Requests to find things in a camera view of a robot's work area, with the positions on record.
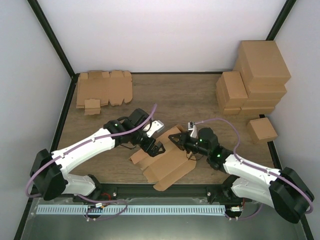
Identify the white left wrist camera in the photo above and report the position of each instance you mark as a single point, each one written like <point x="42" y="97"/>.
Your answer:
<point x="155" y="126"/>

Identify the black frame post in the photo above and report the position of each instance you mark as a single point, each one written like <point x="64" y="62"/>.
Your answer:
<point x="282" y="16"/>
<point x="42" y="19"/>

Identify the black frame post left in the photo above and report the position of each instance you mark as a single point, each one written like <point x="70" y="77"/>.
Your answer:
<point x="42" y="19"/>

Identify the large top cardboard box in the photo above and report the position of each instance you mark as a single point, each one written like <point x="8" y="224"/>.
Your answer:
<point x="260" y="62"/>

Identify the light blue slotted cable duct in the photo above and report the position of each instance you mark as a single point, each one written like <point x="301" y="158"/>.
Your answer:
<point x="199" y="210"/>

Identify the brown cardboard box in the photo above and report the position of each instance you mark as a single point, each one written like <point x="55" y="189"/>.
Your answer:
<point x="167" y="168"/>

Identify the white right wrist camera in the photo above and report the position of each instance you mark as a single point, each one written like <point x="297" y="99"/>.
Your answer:
<point x="192" y="129"/>

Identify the small loose cardboard flap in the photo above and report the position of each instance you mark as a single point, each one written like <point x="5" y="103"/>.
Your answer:
<point x="92" y="107"/>

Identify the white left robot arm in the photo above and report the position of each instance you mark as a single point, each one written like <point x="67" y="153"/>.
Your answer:
<point x="51" y="171"/>

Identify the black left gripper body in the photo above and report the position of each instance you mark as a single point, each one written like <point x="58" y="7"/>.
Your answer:
<point x="145" y="146"/>

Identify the stack of flat cardboard blanks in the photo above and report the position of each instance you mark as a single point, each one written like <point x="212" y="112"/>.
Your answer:
<point x="109" y="87"/>

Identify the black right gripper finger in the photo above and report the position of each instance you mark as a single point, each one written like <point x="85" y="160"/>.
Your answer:
<point x="178" y="136"/>
<point x="179" y="144"/>

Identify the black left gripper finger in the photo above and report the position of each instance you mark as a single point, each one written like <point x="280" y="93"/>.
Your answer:
<point x="159" y="148"/>
<point x="152" y="152"/>

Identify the black frame post right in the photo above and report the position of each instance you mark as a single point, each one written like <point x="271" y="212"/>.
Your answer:
<point x="282" y="16"/>

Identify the medium folded cardboard box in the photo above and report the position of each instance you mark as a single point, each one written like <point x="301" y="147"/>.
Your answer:
<point x="231" y="90"/>

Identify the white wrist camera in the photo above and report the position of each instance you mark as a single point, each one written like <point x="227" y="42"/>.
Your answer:
<point x="192" y="129"/>
<point x="155" y="126"/>

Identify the small single cardboard box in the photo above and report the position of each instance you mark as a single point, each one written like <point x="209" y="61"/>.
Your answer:
<point x="261" y="130"/>

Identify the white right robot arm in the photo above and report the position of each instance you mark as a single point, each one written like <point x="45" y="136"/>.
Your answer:
<point x="283" y="190"/>

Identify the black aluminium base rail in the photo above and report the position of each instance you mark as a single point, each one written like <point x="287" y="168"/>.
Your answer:
<point x="213" y="193"/>

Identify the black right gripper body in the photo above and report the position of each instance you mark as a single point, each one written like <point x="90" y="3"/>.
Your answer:
<point x="190" y="146"/>

